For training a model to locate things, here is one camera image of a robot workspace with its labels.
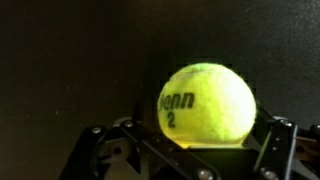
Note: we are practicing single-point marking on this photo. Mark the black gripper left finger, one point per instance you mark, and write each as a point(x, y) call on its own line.
point(156, 146)

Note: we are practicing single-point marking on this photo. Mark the green tennis ball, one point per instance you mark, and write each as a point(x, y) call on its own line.
point(206, 106)

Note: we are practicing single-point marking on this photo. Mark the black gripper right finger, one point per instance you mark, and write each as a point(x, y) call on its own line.
point(283, 150)

